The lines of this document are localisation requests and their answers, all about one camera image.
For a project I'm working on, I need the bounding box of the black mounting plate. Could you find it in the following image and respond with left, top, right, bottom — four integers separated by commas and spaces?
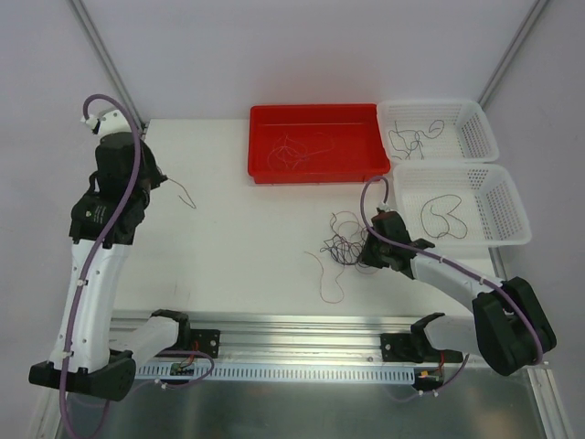
379, 333, 463, 364
182, 329, 221, 359

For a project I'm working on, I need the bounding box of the aluminium frame post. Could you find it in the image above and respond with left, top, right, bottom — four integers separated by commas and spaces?
477, 0, 552, 110
66, 0, 145, 129

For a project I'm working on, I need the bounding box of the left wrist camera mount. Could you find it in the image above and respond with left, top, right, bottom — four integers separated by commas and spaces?
81, 109, 131, 137

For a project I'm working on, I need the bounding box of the right aluminium frame post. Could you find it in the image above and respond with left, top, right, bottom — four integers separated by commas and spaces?
477, 0, 552, 110

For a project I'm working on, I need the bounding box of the white slotted cable duct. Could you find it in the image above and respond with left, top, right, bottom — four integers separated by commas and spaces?
136, 361, 415, 385

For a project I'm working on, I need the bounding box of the left aluminium frame post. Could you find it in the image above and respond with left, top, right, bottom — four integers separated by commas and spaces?
66, 0, 145, 129

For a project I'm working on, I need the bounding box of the pink wire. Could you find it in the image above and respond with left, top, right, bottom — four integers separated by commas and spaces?
273, 132, 321, 171

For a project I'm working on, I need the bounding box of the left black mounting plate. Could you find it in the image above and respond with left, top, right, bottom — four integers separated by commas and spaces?
182, 329, 221, 359

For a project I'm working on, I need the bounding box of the wire bundle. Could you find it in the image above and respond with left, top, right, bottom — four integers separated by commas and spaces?
306, 210, 380, 305

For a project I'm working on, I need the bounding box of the white wire in tray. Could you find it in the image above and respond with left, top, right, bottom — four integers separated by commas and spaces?
264, 131, 335, 171

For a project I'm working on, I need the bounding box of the white perforated basket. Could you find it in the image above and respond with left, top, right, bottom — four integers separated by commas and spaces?
392, 162, 532, 249
377, 99, 499, 165

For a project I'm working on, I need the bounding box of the red plastic tray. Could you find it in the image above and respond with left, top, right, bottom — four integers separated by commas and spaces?
248, 103, 390, 184

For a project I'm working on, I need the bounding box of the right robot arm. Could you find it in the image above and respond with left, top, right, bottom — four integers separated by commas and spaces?
359, 210, 558, 376

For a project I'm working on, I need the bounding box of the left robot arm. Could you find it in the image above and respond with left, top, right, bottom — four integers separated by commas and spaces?
28, 133, 192, 402

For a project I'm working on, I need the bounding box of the near white perforated basket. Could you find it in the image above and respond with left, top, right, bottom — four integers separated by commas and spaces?
392, 162, 532, 249

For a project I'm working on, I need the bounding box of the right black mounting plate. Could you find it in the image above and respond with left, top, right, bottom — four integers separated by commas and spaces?
379, 333, 463, 364

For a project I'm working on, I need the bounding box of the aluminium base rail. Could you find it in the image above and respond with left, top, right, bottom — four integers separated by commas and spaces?
109, 310, 485, 369

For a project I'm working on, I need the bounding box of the far white perforated basket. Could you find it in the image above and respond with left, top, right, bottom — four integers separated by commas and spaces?
377, 99, 499, 165

